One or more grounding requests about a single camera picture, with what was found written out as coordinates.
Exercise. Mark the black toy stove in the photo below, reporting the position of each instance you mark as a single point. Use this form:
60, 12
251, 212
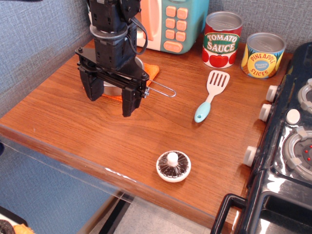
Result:
279, 197

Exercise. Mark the white spatula teal handle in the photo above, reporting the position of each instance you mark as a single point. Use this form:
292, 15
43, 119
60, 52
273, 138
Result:
216, 83

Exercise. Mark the tomato sauce can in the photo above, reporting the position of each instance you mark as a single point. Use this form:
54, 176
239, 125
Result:
221, 39

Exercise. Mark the white toy mushroom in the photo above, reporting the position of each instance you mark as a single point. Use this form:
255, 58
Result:
173, 166

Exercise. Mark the teal toy microwave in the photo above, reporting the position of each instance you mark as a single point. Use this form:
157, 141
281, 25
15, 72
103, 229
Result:
172, 26

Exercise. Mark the orange and black object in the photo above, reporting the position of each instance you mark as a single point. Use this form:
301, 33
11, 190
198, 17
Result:
11, 223

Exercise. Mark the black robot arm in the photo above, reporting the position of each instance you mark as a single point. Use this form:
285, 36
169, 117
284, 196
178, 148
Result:
113, 20

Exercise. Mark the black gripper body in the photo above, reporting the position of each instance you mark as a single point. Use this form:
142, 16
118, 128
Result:
108, 58

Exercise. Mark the orange rag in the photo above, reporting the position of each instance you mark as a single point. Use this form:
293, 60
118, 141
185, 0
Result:
114, 92

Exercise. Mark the pineapple slices can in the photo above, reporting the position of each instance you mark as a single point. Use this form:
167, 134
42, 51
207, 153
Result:
262, 55

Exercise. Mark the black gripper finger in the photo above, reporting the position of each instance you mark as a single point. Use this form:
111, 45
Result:
93, 85
131, 99

